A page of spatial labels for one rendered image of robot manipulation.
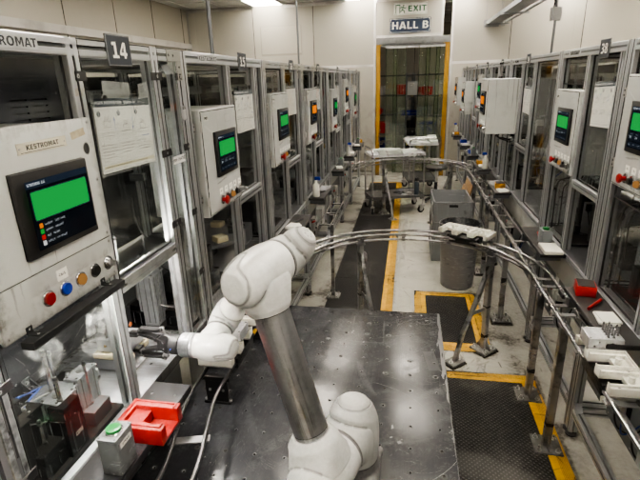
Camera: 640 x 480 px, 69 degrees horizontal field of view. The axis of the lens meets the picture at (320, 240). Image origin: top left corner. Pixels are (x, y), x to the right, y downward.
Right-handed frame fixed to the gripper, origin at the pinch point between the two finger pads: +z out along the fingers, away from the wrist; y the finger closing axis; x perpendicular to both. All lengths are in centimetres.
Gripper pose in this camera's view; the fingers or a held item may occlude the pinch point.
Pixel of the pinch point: (130, 340)
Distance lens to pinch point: 192.5
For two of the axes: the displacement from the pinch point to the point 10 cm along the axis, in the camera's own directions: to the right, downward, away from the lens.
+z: -9.8, -0.3, 1.8
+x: -1.8, 3.2, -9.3
